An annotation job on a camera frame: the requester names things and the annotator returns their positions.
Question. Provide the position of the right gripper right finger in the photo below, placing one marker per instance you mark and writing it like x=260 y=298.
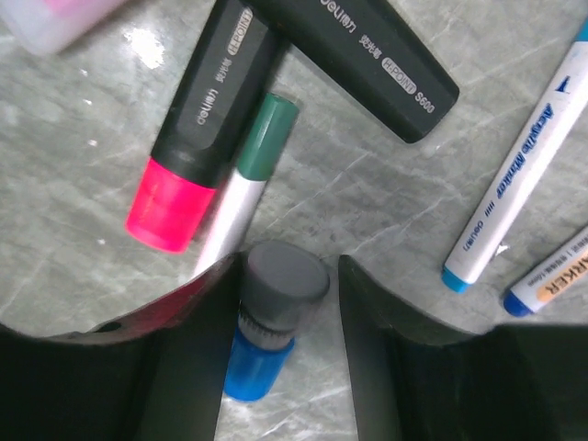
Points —
x=415 y=378

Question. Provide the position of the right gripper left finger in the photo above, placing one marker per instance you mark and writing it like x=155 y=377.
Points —
x=156 y=373

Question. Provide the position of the blue bottle grey cap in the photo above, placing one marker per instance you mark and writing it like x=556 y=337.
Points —
x=283 y=285

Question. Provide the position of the pink cap black highlighter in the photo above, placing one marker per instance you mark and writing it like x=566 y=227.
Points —
x=213 y=106

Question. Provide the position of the green cap silver marker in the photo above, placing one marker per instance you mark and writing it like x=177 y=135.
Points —
x=254 y=167

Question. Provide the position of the light blue acrylic marker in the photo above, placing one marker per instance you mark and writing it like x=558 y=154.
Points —
x=556 y=112

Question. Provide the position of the purple cap black highlighter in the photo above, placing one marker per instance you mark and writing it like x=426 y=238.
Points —
x=373 y=54

